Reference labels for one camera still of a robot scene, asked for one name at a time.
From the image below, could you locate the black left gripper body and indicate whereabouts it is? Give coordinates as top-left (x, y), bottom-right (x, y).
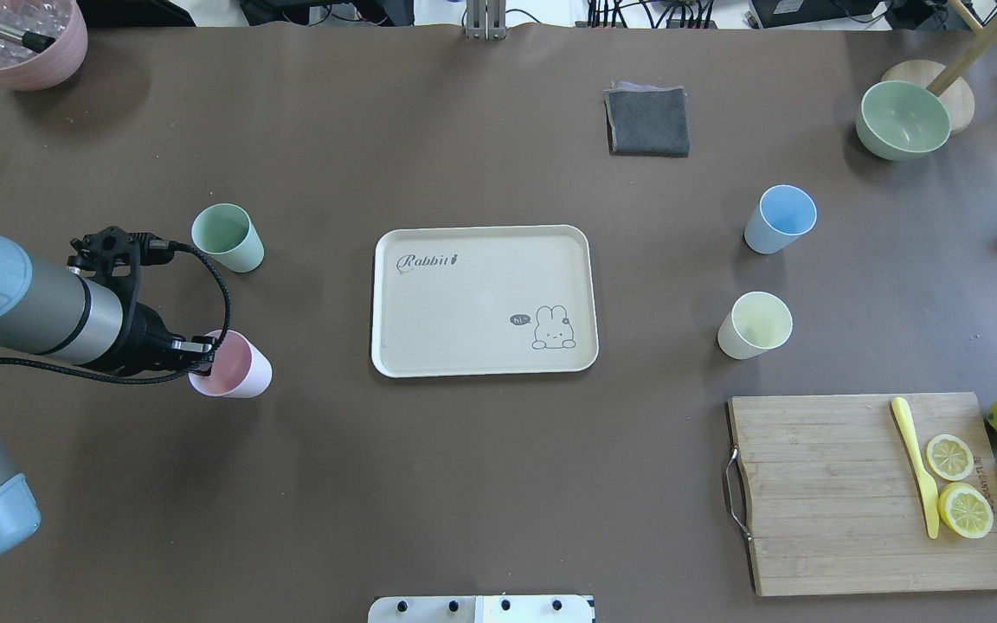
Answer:
top-left (114, 303), bottom-right (181, 377)

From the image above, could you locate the pink cup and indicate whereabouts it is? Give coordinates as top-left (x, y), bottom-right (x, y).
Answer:
top-left (189, 330), bottom-right (273, 399)

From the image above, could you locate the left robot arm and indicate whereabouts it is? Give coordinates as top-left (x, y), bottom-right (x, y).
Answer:
top-left (0, 228), bottom-right (221, 555)

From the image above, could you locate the beige rabbit tray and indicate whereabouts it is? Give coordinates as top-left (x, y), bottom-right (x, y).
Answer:
top-left (370, 224), bottom-right (599, 378)

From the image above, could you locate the green cup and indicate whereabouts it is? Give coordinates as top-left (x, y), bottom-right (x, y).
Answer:
top-left (190, 202), bottom-right (265, 273)

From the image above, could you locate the pink ice bowl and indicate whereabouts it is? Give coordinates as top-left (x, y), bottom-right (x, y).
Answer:
top-left (0, 1), bottom-right (88, 91)

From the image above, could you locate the grey folded cloth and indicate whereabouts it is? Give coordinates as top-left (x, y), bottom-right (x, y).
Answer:
top-left (604, 81), bottom-right (690, 157)

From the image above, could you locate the cream yellow cup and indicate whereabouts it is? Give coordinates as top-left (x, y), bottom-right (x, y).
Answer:
top-left (717, 291), bottom-right (793, 360)

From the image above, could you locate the blue cup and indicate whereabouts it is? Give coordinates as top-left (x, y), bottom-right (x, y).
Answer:
top-left (743, 184), bottom-right (818, 254)

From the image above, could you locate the bamboo cutting board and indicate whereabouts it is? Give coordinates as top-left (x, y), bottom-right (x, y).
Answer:
top-left (728, 393), bottom-right (997, 598)

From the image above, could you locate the green bowl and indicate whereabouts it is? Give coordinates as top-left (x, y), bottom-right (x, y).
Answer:
top-left (855, 81), bottom-right (952, 162)

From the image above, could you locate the yellow plastic knife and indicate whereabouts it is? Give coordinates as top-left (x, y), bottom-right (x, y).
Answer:
top-left (891, 395), bottom-right (941, 540)

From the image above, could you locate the lemon half upper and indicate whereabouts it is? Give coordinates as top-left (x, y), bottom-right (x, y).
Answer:
top-left (924, 434), bottom-right (974, 482)

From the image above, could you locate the lemon half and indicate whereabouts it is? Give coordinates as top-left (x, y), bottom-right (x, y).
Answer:
top-left (924, 434), bottom-right (974, 482)
top-left (937, 482), bottom-right (994, 539)

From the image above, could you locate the lemon half lower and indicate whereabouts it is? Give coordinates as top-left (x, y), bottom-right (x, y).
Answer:
top-left (937, 482), bottom-right (994, 539)

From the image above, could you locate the wooden stand base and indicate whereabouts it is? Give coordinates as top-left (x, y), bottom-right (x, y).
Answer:
top-left (881, 60), bottom-right (974, 137)

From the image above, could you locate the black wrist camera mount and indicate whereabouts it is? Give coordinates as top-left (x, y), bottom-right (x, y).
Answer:
top-left (67, 226), bottom-right (177, 306)

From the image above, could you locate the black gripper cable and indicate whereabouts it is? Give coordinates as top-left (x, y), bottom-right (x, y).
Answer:
top-left (0, 240), bottom-right (233, 385)

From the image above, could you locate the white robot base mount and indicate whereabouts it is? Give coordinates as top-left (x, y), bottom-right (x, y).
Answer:
top-left (367, 593), bottom-right (596, 622)

